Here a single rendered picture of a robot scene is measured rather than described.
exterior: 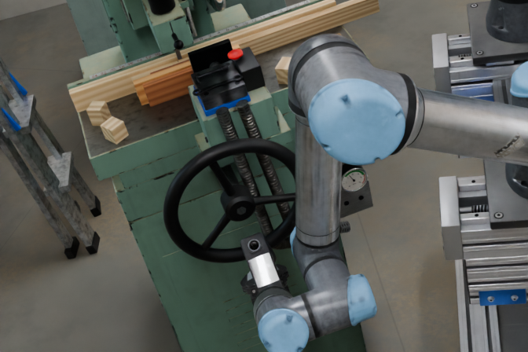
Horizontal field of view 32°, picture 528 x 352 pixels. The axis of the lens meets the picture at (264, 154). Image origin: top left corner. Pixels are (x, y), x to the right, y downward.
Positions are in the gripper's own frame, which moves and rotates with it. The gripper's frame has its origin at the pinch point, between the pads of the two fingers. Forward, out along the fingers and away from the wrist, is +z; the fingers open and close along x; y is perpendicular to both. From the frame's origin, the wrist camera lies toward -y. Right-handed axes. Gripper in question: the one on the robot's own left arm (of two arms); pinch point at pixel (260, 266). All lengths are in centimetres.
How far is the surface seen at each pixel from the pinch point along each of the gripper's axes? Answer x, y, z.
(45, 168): -51, -21, 107
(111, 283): -45, 20, 106
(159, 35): -4, -48, 14
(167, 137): -9.0, -28.5, 11.0
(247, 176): 3.5, -16.7, 4.7
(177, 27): 0, -48, 14
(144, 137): -13.4, -30.0, 10.7
